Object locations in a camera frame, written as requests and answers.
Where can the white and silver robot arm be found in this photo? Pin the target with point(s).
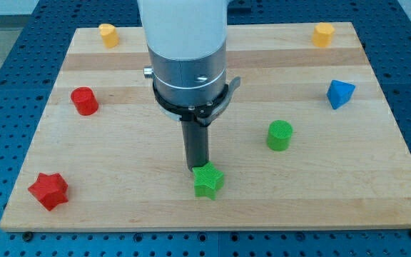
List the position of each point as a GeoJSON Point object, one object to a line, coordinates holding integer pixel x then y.
{"type": "Point", "coordinates": [186, 41]}

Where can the wooden board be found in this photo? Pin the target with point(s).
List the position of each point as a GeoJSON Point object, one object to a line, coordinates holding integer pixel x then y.
{"type": "Point", "coordinates": [345, 168]}

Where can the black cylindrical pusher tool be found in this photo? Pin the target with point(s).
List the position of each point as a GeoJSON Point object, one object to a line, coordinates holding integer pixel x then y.
{"type": "Point", "coordinates": [195, 139]}

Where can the green star block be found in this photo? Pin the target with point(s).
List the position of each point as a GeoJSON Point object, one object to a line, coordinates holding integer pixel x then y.
{"type": "Point", "coordinates": [208, 180]}

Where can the green cylinder block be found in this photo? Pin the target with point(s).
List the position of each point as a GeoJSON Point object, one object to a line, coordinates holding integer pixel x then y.
{"type": "Point", "coordinates": [279, 135]}

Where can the red cylinder block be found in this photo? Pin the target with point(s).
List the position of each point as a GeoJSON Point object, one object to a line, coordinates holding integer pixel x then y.
{"type": "Point", "coordinates": [84, 101]}

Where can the yellow heart block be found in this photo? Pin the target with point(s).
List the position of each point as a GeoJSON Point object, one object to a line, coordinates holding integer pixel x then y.
{"type": "Point", "coordinates": [109, 35]}

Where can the blue triangle block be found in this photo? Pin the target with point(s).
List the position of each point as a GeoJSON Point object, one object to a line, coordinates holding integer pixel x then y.
{"type": "Point", "coordinates": [339, 93]}

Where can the yellow hexagon block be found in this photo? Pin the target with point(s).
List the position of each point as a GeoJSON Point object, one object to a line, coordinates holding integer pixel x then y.
{"type": "Point", "coordinates": [323, 34]}

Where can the red star block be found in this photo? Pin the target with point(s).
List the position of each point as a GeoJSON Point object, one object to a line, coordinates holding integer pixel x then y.
{"type": "Point", "coordinates": [50, 190]}

